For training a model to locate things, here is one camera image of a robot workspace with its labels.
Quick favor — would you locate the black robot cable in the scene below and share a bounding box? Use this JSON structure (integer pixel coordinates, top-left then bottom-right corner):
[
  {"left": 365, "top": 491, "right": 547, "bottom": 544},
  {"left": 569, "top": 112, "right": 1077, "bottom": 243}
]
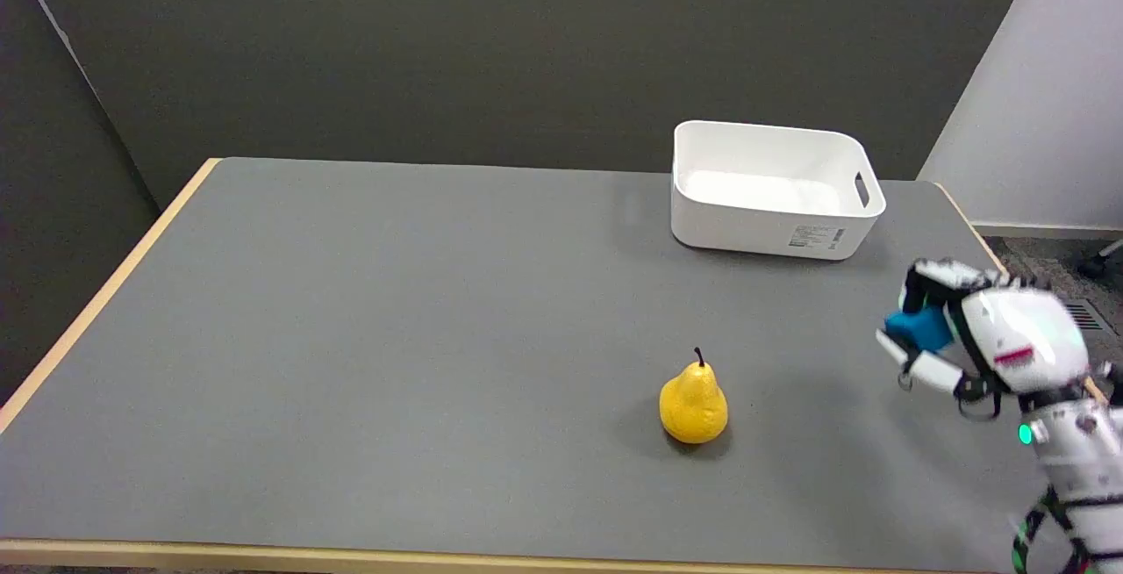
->
[{"left": 1011, "top": 486, "right": 1089, "bottom": 574}]

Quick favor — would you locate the black chair base leg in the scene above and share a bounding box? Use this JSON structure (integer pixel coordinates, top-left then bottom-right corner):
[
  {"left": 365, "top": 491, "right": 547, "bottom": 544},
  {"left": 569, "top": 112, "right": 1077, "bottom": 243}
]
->
[{"left": 1077, "top": 239, "right": 1123, "bottom": 280}]

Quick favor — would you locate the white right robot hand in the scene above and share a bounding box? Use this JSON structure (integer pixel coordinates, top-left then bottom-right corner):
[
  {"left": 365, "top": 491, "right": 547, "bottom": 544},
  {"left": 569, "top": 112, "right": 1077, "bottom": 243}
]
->
[{"left": 876, "top": 258, "right": 1091, "bottom": 400}]

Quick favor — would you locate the blue cube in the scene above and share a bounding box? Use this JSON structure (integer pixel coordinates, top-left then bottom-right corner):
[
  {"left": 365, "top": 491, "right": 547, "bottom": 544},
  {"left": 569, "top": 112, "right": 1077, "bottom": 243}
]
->
[{"left": 884, "top": 305, "right": 955, "bottom": 353}]

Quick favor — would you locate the yellow pear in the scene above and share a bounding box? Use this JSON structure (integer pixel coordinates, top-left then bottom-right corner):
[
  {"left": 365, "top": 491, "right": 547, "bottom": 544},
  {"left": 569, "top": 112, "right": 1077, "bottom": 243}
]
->
[{"left": 659, "top": 348, "right": 729, "bottom": 445}]

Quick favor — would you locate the floor vent grille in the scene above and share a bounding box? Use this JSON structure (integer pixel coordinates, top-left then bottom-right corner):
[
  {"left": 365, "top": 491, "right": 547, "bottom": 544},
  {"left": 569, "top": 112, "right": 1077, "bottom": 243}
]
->
[{"left": 1063, "top": 298, "right": 1115, "bottom": 334}]

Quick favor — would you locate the white plastic storage box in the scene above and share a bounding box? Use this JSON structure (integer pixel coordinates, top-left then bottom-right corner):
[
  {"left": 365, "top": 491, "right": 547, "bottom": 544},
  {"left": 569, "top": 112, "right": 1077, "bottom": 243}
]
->
[{"left": 670, "top": 120, "right": 887, "bottom": 261}]

